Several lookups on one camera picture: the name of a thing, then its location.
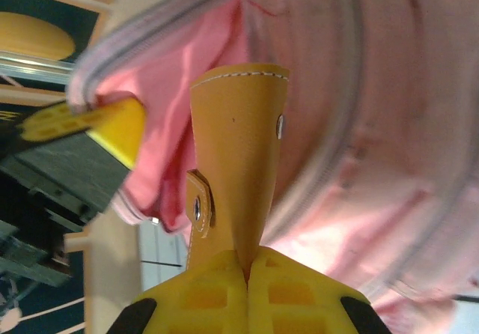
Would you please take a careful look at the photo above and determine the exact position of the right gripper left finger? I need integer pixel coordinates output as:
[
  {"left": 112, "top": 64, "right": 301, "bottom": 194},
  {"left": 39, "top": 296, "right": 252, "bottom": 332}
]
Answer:
[{"left": 107, "top": 249, "right": 248, "bottom": 334}]

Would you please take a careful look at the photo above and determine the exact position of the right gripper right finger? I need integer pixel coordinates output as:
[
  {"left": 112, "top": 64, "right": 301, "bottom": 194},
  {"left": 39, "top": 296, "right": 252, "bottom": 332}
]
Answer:
[{"left": 246, "top": 245, "right": 391, "bottom": 334}]

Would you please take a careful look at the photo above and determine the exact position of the orange square pad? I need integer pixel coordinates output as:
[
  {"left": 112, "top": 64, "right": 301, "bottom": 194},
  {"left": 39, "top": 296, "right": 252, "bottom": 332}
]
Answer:
[{"left": 186, "top": 63, "right": 291, "bottom": 275}]

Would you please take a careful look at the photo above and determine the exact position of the pink school backpack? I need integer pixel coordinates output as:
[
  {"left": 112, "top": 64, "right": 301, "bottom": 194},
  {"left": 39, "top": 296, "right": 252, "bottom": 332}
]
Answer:
[{"left": 66, "top": 0, "right": 479, "bottom": 334}]

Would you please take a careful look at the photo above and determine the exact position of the aluminium frame post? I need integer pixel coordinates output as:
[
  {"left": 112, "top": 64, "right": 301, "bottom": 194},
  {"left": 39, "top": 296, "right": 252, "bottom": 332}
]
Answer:
[{"left": 0, "top": 50, "right": 80, "bottom": 85}]

